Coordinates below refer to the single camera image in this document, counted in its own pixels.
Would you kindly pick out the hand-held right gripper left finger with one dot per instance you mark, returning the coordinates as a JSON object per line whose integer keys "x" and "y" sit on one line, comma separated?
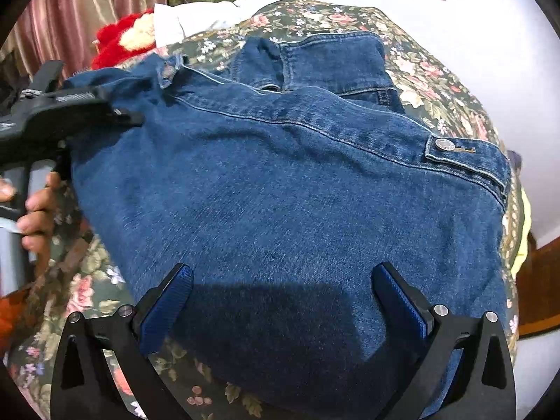
{"x": 168, "y": 306}

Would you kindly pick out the orange cloth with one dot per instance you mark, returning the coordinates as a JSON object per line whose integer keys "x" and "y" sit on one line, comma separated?
{"x": 8, "y": 319}

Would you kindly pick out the person's left hand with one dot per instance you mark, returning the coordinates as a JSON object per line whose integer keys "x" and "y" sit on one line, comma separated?
{"x": 39, "y": 205}

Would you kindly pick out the dark floral bedspread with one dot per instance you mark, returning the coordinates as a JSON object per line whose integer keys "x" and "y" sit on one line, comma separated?
{"x": 437, "y": 74}

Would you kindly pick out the blue denim jacket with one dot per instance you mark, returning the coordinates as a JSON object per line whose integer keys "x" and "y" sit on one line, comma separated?
{"x": 284, "y": 192}

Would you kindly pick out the white folded cloth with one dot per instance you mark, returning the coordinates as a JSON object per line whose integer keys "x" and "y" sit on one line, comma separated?
{"x": 197, "y": 17}

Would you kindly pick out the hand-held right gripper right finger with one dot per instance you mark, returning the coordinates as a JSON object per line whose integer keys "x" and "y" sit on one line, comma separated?
{"x": 400, "y": 302}

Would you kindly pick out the yellow bed sheet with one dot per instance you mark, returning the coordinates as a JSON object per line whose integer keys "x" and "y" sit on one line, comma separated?
{"x": 523, "y": 236}

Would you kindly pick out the brown wooden board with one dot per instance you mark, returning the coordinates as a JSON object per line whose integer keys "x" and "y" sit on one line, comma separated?
{"x": 540, "y": 288}

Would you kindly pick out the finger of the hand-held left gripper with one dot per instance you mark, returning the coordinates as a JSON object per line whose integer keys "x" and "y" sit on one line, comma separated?
{"x": 129, "y": 118}

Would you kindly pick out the pink curtain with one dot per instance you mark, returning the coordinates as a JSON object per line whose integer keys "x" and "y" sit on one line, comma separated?
{"x": 87, "y": 4}

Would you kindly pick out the red plush toy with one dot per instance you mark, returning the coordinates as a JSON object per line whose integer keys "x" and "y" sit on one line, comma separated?
{"x": 109, "y": 43}

